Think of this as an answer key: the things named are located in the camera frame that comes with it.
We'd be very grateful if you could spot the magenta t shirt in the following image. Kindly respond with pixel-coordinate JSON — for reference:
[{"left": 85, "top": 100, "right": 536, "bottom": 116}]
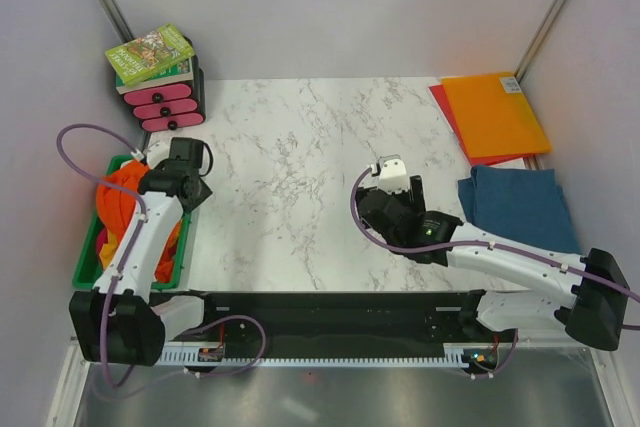
[{"left": 95, "top": 228, "right": 118, "bottom": 260}]

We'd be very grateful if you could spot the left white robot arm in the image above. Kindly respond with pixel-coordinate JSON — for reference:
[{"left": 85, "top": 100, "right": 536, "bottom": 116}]
[{"left": 69, "top": 137, "right": 220, "bottom": 366}]

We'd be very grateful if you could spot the dark green book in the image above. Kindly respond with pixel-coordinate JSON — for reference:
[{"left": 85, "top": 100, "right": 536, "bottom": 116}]
[{"left": 115, "top": 56, "right": 198, "bottom": 95}]

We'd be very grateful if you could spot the green plastic bin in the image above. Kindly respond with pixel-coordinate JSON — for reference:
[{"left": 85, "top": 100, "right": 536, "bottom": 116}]
[{"left": 72, "top": 155, "right": 191, "bottom": 291}]

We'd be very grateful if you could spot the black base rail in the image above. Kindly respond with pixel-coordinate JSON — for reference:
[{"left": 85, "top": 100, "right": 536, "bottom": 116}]
[{"left": 178, "top": 291, "right": 514, "bottom": 359}]

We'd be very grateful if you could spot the orange plastic folder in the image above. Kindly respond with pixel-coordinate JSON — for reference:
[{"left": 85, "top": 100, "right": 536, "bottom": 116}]
[{"left": 442, "top": 72, "right": 552, "bottom": 159}]

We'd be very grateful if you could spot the folded blue t shirt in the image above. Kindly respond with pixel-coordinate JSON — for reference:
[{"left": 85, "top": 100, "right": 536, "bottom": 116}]
[{"left": 458, "top": 166, "right": 581, "bottom": 254}]

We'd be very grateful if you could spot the white slotted cable duct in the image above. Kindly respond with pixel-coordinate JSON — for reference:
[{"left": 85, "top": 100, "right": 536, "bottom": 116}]
[{"left": 156, "top": 342, "right": 469, "bottom": 368}]

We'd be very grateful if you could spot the light green book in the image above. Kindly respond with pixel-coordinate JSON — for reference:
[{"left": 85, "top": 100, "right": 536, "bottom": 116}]
[{"left": 105, "top": 23, "right": 195, "bottom": 87}]

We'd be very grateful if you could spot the red plastic folder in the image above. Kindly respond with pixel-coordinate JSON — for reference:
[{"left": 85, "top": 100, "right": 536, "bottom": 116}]
[{"left": 429, "top": 84, "right": 522, "bottom": 167}]

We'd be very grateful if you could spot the orange t shirt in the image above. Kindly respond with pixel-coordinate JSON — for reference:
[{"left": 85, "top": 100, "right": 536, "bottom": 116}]
[{"left": 96, "top": 160, "right": 182, "bottom": 283}]

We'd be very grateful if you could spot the right aluminium corner post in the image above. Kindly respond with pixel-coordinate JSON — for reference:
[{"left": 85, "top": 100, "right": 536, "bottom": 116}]
[{"left": 514, "top": 0, "right": 570, "bottom": 84}]

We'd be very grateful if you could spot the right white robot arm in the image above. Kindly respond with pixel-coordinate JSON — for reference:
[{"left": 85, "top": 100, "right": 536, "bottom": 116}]
[{"left": 349, "top": 178, "right": 637, "bottom": 351}]

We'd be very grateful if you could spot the black pink drawer unit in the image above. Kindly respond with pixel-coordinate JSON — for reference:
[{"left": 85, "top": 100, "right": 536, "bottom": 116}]
[{"left": 118, "top": 59, "right": 206, "bottom": 133}]

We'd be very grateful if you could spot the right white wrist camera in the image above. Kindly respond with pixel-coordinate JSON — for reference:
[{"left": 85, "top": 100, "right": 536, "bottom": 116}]
[{"left": 370, "top": 154, "right": 411, "bottom": 195}]

